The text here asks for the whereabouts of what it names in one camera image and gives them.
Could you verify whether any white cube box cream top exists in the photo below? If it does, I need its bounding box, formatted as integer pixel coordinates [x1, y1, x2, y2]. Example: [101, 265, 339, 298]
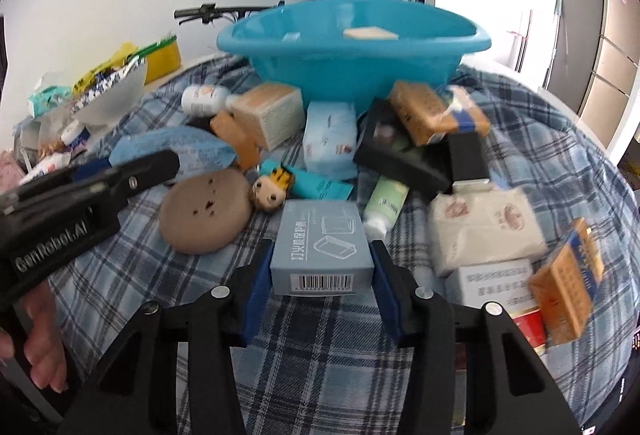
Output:
[342, 26, 399, 40]

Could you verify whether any yellow plastic bag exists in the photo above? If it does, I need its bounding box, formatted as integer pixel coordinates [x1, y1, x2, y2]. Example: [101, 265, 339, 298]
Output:
[72, 42, 141, 96]

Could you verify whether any blue printed packet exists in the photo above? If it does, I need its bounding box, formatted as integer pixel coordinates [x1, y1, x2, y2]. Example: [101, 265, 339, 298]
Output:
[109, 126, 238, 181]

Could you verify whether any white tube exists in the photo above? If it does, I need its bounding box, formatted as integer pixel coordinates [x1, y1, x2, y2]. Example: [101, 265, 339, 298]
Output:
[20, 152, 71, 186]

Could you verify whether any light blue tissue pack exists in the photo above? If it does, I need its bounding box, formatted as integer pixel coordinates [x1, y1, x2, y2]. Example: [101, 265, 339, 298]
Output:
[302, 100, 358, 178]

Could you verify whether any person's left hand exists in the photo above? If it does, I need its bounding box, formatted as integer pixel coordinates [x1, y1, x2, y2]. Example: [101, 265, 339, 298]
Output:
[0, 281, 69, 394]

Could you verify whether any teal tube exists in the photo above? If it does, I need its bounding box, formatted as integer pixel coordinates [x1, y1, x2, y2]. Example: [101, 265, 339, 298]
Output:
[260, 160, 353, 201]

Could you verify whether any white lotion bottle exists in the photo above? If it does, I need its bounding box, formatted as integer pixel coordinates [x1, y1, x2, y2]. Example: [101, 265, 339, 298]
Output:
[181, 85, 251, 115]

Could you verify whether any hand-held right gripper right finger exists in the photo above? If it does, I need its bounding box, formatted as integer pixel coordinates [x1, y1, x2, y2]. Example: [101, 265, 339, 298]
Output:
[367, 240, 583, 435]

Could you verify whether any blue plastic basin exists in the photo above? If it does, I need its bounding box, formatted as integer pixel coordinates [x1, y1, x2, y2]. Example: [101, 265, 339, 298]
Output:
[216, 0, 492, 105]

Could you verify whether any orange pack with blue band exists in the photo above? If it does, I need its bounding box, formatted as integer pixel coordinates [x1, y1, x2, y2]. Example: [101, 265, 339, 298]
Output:
[389, 80, 492, 147]

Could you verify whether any black glossy box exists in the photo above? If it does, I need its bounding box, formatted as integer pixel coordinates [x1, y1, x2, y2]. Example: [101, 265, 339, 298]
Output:
[447, 132, 493, 189]

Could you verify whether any black bicycle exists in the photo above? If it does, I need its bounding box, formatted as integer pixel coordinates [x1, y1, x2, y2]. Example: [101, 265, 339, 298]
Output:
[174, 0, 286, 26]

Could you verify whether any blue plaid cloth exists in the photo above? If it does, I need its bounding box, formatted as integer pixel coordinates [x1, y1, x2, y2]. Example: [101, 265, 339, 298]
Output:
[47, 52, 640, 435]

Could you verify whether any beige tissue pack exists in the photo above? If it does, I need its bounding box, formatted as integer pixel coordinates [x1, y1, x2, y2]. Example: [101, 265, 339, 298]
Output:
[427, 188, 548, 277]

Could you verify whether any pale green tube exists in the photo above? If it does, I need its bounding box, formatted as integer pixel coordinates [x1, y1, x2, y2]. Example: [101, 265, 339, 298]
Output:
[362, 175, 408, 238]

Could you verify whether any small toy figure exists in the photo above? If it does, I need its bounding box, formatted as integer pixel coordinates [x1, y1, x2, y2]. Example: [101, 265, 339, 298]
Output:
[250, 168, 293, 212]

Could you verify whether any red and white box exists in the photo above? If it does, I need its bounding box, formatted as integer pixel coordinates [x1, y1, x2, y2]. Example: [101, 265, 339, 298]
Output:
[512, 307, 548, 356]

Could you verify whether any orange-brown plastic case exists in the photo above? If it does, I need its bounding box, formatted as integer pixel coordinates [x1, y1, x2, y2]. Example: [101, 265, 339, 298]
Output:
[210, 109, 262, 171]

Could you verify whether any gold refrigerator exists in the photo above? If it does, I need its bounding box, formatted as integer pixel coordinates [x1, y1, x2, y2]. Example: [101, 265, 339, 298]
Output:
[555, 0, 640, 166]

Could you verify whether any white box orange top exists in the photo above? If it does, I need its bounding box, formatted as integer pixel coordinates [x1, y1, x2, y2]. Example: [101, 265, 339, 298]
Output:
[229, 84, 307, 152]

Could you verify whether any white box with text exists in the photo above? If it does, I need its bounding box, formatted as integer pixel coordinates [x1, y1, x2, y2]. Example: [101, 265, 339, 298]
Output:
[445, 257, 538, 311]

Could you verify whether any pale grey-blue printed box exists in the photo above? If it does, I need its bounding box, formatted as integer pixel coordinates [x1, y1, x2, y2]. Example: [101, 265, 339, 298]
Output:
[270, 200, 374, 297]

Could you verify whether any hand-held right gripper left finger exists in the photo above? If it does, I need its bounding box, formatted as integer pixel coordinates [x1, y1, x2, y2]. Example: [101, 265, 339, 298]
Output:
[57, 240, 276, 435]

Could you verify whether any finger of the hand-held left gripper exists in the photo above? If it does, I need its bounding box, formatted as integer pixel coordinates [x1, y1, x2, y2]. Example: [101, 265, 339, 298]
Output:
[70, 158, 115, 182]
[17, 149, 181, 216]

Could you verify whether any black framed tray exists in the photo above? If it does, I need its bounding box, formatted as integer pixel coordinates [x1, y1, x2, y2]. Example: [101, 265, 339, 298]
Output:
[352, 98, 451, 196]

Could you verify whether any round tan disc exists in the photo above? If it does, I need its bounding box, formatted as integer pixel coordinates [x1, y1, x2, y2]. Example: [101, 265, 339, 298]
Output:
[159, 168, 253, 256]

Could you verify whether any orange pack with blue edge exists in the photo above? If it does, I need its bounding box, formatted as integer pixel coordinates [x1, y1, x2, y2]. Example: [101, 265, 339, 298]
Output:
[529, 217, 606, 348]

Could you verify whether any yellow container green lid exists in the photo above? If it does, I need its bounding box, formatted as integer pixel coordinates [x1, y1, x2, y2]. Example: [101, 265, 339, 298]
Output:
[135, 34, 182, 83]

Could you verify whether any teal tissue pack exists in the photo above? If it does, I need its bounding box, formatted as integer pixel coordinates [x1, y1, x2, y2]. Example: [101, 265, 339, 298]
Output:
[27, 85, 73, 118]

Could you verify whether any blue floral ceramic bowl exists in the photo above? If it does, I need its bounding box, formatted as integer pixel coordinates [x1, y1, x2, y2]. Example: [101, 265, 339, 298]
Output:
[70, 60, 149, 126]

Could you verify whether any small white bottle blue label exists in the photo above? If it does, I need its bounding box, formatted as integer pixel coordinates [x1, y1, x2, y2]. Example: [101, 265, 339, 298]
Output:
[60, 120, 91, 151]

